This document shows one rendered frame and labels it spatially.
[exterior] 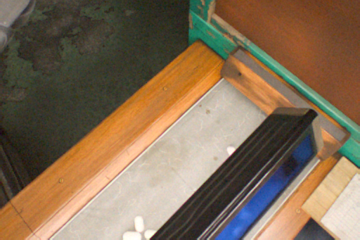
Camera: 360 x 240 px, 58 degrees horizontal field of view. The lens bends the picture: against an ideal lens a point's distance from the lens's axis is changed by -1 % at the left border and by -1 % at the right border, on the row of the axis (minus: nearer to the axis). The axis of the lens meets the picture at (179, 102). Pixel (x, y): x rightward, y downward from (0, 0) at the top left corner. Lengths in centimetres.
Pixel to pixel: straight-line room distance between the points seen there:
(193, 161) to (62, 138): 99
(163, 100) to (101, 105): 90
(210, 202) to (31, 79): 155
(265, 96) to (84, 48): 128
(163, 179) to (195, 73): 27
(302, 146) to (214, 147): 37
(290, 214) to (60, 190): 49
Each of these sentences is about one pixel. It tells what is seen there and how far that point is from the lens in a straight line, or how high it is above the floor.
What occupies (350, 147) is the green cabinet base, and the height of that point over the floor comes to 81.
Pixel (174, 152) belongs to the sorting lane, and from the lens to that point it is 76.
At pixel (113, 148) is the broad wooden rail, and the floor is 76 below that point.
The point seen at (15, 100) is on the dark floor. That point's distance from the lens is 182.
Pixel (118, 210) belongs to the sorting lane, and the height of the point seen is 74.
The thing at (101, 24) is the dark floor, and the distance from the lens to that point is 190.
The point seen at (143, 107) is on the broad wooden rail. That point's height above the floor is 76.
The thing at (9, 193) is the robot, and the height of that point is 34.
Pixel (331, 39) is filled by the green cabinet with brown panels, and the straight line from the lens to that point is 60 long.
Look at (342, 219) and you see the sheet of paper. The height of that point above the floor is 78.
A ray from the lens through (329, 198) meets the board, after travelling 76.
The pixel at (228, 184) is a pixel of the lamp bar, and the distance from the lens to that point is 39.
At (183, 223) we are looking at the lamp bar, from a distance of 40.
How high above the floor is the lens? 147
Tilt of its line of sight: 67 degrees down
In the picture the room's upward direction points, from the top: 2 degrees counter-clockwise
